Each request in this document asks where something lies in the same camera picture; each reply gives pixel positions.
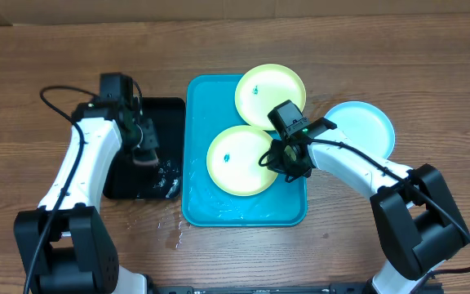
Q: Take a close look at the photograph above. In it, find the yellow plate front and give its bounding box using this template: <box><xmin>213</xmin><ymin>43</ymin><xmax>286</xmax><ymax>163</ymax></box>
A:
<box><xmin>206</xmin><ymin>125</ymin><xmax>277</xmax><ymax>197</ymax></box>

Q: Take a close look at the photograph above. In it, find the teal plastic tray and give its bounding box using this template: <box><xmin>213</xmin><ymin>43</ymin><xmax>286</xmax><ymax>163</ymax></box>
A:
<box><xmin>182</xmin><ymin>74</ymin><xmax>308</xmax><ymax>227</ymax></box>

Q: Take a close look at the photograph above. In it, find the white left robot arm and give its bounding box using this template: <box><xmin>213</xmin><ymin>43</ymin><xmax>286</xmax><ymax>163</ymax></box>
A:
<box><xmin>14</xmin><ymin>102</ymin><xmax>157</xmax><ymax>293</ymax></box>

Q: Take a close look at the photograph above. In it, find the light blue plate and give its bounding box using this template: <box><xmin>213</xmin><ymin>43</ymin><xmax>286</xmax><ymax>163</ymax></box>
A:
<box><xmin>325</xmin><ymin>101</ymin><xmax>396</xmax><ymax>158</ymax></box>

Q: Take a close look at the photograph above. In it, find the yellow plate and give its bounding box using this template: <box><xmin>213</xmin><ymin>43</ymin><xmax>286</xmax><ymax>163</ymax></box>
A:
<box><xmin>235</xmin><ymin>64</ymin><xmax>307</xmax><ymax>131</ymax></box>
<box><xmin>206</xmin><ymin>125</ymin><xmax>277</xmax><ymax>197</ymax></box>

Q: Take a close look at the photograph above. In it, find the black plastic tray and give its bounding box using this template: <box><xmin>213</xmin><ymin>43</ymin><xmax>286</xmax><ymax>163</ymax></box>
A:
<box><xmin>103</xmin><ymin>97</ymin><xmax>186</xmax><ymax>200</ymax></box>

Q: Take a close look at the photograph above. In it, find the yellow plate rear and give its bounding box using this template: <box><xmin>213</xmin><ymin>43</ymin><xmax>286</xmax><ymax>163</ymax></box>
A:
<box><xmin>235</xmin><ymin>64</ymin><xmax>307</xmax><ymax>131</ymax></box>

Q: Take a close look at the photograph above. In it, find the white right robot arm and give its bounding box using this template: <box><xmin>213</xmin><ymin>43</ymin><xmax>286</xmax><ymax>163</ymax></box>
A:
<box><xmin>259</xmin><ymin>114</ymin><xmax>470</xmax><ymax>293</ymax></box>

